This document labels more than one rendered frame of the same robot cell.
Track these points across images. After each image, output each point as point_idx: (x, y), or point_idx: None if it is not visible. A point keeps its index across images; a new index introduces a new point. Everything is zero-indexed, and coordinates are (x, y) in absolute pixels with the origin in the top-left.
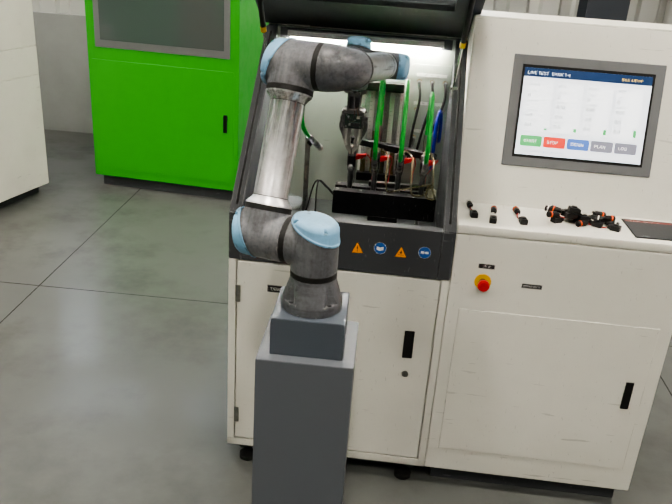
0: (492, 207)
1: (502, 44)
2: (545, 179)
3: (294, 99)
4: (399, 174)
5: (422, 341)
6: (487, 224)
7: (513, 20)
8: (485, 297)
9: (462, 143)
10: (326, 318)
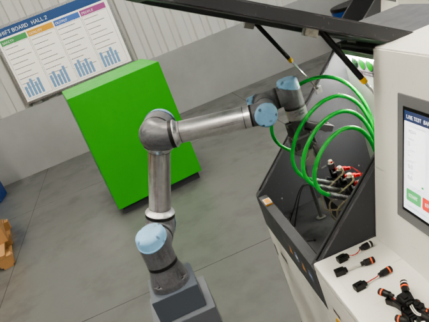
0: (366, 258)
1: (389, 80)
2: (428, 248)
3: (149, 152)
4: (349, 195)
5: None
6: (330, 274)
7: (394, 53)
8: None
9: (375, 181)
10: (156, 294)
